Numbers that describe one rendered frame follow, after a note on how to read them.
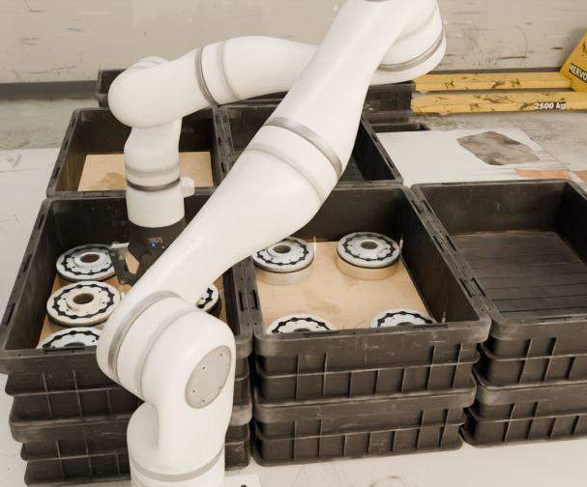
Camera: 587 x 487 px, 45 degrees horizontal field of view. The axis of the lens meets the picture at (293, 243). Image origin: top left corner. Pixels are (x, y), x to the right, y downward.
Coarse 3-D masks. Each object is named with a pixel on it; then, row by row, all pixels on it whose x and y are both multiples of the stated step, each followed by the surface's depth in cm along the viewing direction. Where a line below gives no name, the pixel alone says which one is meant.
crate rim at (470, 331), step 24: (336, 192) 119; (408, 192) 118; (432, 240) 105; (456, 264) 100; (480, 312) 90; (264, 336) 84; (288, 336) 85; (312, 336) 85; (336, 336) 85; (360, 336) 85; (384, 336) 86; (408, 336) 86; (432, 336) 87; (456, 336) 88; (480, 336) 88
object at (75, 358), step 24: (24, 264) 96; (240, 264) 98; (24, 288) 92; (240, 288) 93; (240, 312) 88; (0, 336) 83; (240, 336) 84; (0, 360) 80; (24, 360) 80; (48, 360) 81; (72, 360) 81; (96, 360) 82
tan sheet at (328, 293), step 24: (336, 264) 117; (264, 288) 110; (288, 288) 111; (312, 288) 111; (336, 288) 111; (360, 288) 111; (384, 288) 112; (408, 288) 112; (264, 312) 105; (288, 312) 105; (312, 312) 106; (336, 312) 106; (360, 312) 106
